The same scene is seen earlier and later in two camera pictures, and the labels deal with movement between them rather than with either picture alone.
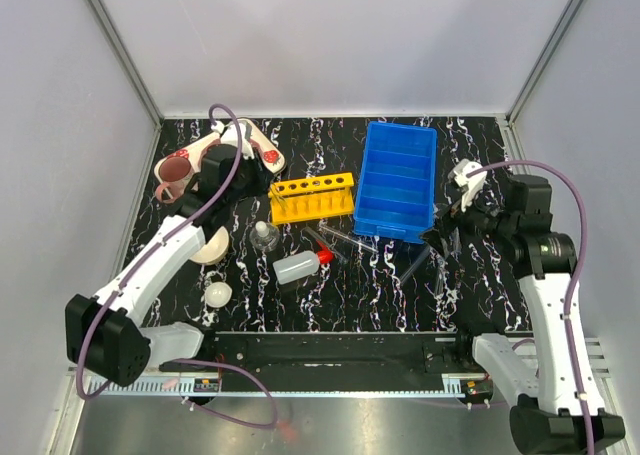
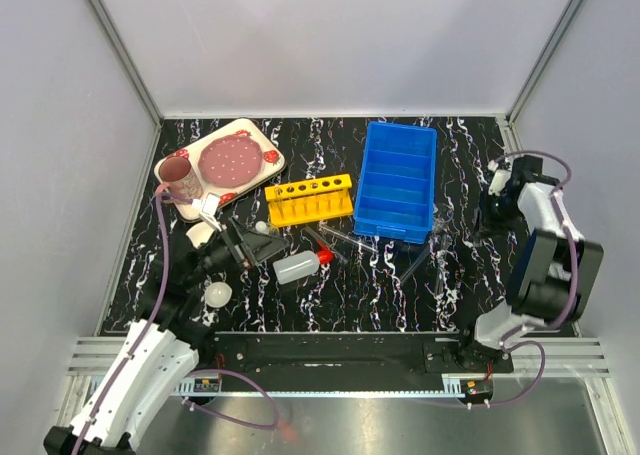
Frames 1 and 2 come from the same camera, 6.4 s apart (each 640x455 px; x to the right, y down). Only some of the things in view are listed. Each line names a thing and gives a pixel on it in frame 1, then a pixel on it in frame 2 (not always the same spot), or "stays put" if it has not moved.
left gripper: [262, 175] -> [256, 246]
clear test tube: [417, 261] stays put
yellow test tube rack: [312, 198] stays put
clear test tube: [335, 249] stays put
